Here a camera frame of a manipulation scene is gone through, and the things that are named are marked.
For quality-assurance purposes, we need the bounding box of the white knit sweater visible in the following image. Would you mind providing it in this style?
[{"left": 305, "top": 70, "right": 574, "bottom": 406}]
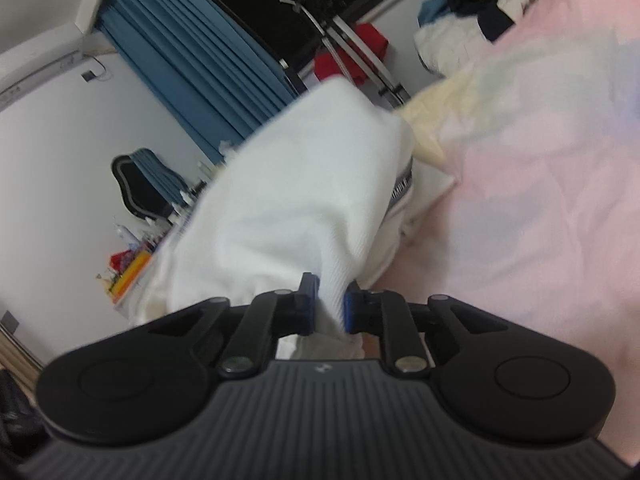
[{"left": 131, "top": 77, "right": 414, "bottom": 360}]

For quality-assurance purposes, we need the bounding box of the white dressing table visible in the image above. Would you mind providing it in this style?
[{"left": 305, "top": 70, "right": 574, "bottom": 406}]
[{"left": 96, "top": 181, "right": 207, "bottom": 324}]

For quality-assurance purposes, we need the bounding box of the orange tray of items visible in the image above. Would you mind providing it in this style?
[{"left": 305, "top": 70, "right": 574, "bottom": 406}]
[{"left": 96, "top": 249, "right": 152, "bottom": 304}]

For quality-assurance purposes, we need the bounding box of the pastel pink blue bedsheet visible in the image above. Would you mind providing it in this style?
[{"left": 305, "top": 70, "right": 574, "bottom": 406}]
[{"left": 378, "top": 0, "right": 639, "bottom": 463}]

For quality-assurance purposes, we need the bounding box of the blue curtain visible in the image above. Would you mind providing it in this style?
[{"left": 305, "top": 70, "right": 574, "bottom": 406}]
[{"left": 96, "top": 0, "right": 298, "bottom": 162}]

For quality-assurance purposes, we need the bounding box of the white air conditioner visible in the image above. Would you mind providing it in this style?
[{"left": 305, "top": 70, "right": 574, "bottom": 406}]
[{"left": 0, "top": 23, "right": 88, "bottom": 110}]

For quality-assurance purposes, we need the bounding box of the white fluffy garment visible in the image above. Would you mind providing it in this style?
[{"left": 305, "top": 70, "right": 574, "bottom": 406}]
[{"left": 413, "top": 14, "right": 492, "bottom": 77}]

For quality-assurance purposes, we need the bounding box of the dark navy garment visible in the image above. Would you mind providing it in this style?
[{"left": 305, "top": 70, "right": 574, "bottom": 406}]
[{"left": 447, "top": 0, "right": 515, "bottom": 42}]

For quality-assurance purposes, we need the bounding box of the red garment on rack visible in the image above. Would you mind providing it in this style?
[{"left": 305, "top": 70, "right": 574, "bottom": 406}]
[{"left": 312, "top": 22, "right": 390, "bottom": 87}]

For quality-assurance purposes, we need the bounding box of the metal drying rack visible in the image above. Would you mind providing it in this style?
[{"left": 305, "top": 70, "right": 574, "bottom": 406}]
[{"left": 278, "top": 0, "right": 410, "bottom": 108}]

